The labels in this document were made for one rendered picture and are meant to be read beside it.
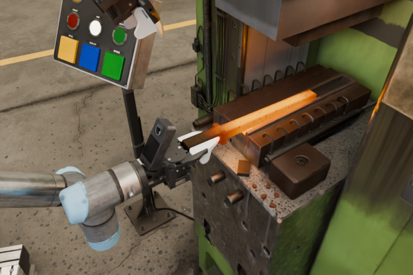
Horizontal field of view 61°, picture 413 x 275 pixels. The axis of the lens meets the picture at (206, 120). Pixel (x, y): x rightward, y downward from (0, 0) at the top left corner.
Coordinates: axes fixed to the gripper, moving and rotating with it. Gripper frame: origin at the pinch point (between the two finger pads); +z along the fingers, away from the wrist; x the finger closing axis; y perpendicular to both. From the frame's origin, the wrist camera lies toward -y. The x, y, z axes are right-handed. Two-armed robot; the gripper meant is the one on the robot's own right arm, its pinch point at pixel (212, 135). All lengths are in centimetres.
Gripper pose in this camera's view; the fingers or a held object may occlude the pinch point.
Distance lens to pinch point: 82.9
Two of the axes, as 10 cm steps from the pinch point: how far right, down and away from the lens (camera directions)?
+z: 8.3, -3.5, 4.4
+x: 5.6, 5.4, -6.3
